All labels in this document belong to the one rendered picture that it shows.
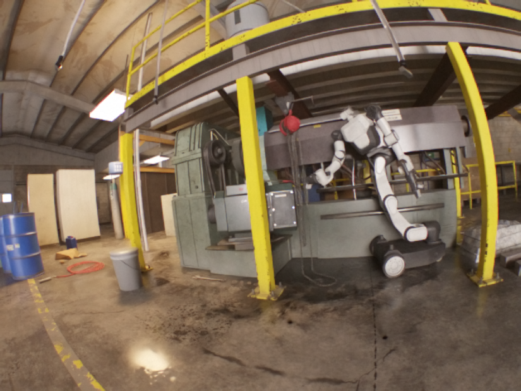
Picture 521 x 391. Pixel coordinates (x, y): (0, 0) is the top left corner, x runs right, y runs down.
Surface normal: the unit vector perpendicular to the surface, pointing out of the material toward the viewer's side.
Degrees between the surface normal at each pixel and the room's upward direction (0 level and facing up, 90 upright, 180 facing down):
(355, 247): 90
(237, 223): 90
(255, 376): 0
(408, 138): 90
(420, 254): 90
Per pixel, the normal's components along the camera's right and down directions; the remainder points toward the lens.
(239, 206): -0.10, 0.01
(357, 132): -0.72, 0.30
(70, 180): 0.90, -0.10
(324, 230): -0.42, 0.05
